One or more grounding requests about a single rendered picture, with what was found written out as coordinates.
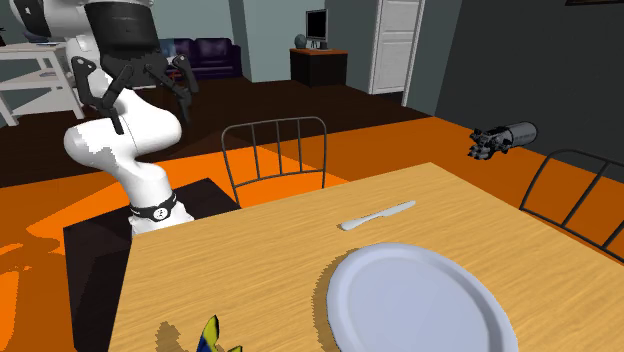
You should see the grey table knife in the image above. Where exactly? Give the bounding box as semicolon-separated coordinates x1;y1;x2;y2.
339;200;418;233

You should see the yellow and blue object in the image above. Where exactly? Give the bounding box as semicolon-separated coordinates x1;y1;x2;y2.
195;314;244;352

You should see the dark metal chair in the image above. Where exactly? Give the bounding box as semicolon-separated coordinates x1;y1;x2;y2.
518;148;624;265
221;116;328;209

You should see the dark cabinet with monitor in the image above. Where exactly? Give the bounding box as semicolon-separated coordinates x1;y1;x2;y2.
289;8;350;89

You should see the grey cylinder with dark parts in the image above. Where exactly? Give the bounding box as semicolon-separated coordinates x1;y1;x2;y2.
467;121;539;163

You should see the dark robot stand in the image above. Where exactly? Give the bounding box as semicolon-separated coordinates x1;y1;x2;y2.
63;177;243;352

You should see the wooden dining table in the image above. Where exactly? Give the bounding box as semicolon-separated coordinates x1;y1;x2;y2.
108;161;624;352

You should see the pale grey plate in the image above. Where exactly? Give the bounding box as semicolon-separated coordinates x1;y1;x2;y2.
325;242;521;352

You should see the dark purple sofa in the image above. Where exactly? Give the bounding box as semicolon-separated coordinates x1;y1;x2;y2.
158;37;244;82

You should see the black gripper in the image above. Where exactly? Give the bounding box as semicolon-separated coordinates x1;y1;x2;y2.
70;0;200;136

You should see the white door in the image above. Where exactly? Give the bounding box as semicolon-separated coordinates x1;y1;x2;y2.
368;0;427;97

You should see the white side table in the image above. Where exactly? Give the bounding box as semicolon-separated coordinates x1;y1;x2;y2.
0;41;87;128

